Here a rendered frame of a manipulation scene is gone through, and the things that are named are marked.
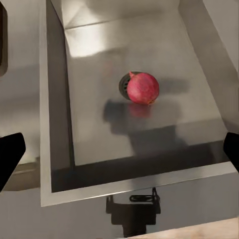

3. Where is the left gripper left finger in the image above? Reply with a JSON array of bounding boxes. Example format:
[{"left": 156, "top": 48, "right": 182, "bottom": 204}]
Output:
[{"left": 0, "top": 132, "right": 26, "bottom": 192}]

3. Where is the vidalia onion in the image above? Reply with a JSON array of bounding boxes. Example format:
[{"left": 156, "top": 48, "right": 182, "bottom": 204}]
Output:
[{"left": 127, "top": 71, "right": 159, "bottom": 105}]

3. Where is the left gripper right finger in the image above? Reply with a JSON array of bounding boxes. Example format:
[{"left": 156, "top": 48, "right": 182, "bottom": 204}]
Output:
[{"left": 223, "top": 132, "right": 239, "bottom": 172}]

